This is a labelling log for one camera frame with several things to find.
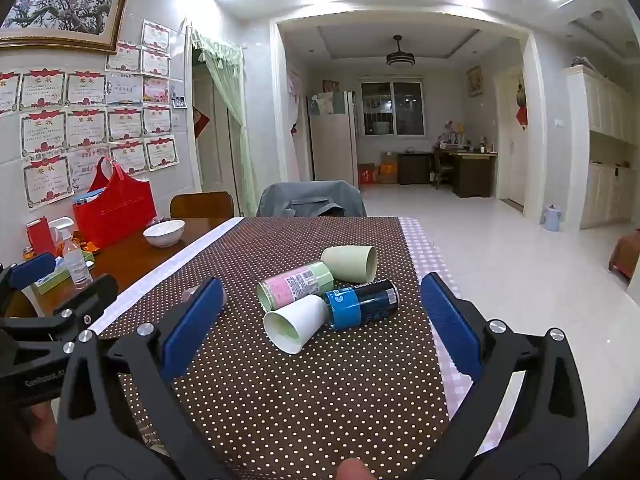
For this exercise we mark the small framed wall picture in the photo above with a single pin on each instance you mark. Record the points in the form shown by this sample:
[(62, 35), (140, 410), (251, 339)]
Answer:
[(474, 81)]

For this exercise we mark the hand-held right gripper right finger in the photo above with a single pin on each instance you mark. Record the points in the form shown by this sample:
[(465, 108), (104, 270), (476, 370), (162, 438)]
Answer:
[(450, 327)]

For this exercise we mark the dark desk chair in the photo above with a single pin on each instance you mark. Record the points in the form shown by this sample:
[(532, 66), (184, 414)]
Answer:
[(441, 170)]

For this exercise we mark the red cardboard box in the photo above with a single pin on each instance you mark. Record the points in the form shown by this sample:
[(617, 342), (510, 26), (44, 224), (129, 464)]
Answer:
[(367, 174)]

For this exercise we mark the window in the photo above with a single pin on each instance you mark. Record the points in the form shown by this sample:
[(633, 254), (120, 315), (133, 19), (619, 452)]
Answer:
[(392, 107)]

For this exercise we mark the blue and black can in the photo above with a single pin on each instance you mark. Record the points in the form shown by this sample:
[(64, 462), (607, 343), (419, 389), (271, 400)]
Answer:
[(362, 304)]

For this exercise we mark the chair with grey jacket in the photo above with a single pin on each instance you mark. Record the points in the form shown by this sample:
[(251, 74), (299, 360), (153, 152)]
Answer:
[(310, 200)]

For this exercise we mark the white cup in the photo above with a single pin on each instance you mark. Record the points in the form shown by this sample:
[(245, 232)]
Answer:
[(292, 322)]

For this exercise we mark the orange cardboard boxes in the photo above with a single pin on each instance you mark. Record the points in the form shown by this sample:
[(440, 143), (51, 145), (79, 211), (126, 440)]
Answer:
[(387, 170)]

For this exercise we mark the green cup with pink label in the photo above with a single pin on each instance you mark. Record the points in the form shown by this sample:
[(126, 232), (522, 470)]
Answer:
[(295, 285)]

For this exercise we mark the wooden chair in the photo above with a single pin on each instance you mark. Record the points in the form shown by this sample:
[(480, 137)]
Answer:
[(200, 205)]

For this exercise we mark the white door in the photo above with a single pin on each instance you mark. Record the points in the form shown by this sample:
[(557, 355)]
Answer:
[(510, 160)]

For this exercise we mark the ceiling lamp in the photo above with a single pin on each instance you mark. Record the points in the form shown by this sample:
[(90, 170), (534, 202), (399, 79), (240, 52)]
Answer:
[(400, 57)]

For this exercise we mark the framed blossom painting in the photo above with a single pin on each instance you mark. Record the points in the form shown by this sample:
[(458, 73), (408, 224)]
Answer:
[(60, 5)]

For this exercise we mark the pink checked tablecloth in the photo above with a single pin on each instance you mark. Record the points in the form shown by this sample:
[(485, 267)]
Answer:
[(429, 255)]

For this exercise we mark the white bowl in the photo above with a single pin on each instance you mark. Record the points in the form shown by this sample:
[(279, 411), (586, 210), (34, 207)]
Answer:
[(164, 232)]

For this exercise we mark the red tote bag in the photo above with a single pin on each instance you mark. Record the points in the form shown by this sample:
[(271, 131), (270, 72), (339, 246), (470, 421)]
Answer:
[(117, 210)]

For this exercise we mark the green tissue box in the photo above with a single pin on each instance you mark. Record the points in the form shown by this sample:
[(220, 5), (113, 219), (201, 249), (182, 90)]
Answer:
[(52, 280)]

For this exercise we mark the red wooden furniture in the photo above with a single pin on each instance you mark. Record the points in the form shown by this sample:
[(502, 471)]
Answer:
[(626, 257)]

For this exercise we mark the pale green cup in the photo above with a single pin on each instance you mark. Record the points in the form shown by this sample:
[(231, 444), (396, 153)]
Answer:
[(347, 261)]

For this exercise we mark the person's right hand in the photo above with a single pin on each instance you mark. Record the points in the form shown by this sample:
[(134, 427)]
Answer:
[(353, 471)]

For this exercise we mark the brown polka dot tablecloth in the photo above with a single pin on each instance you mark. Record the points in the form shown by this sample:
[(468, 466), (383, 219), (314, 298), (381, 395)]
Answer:
[(310, 400)]

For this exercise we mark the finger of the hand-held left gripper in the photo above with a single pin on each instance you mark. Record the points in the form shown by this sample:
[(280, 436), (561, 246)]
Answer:
[(32, 269), (95, 292)]

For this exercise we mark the clear spray bottle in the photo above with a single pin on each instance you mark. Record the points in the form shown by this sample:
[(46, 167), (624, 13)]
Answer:
[(75, 260)]

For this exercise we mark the white tall cabinet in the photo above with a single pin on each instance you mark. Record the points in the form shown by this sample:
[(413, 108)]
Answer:
[(602, 150)]

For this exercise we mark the wall of award certificates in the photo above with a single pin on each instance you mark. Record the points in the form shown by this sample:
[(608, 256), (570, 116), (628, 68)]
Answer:
[(85, 125)]

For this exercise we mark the dark low cabinet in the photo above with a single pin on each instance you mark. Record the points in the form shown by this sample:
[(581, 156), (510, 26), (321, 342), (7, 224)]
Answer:
[(414, 167)]

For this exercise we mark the white refrigerator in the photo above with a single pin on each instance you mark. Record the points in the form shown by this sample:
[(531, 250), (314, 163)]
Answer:
[(332, 140)]

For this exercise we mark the green lace curtain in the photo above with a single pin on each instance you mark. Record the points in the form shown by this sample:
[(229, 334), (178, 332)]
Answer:
[(227, 80)]

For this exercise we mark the dark wooden desk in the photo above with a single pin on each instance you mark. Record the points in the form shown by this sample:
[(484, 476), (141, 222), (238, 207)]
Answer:
[(472, 172)]

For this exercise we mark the red door ornament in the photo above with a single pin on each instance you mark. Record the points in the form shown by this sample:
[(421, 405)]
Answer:
[(521, 117)]

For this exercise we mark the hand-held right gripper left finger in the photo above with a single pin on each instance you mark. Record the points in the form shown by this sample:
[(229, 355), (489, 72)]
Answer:
[(192, 322)]

